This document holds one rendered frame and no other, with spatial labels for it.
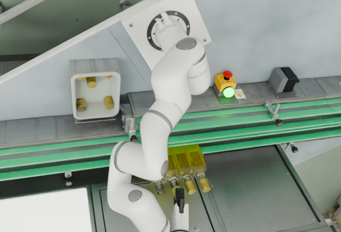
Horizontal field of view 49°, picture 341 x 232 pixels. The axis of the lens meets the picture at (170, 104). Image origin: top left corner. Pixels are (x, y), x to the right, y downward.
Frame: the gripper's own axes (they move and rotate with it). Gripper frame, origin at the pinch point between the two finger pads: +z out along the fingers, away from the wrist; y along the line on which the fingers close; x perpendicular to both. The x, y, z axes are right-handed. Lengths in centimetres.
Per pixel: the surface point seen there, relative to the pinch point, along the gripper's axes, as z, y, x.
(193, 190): 3.0, -0.2, -5.4
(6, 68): 81, -15, 89
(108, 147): 17.5, 3.4, 27.7
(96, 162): 15.8, -3.9, 32.1
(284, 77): 48, 22, -44
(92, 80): 29, 27, 35
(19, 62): 88, -15, 84
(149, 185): 13.0, -13.7, 10.2
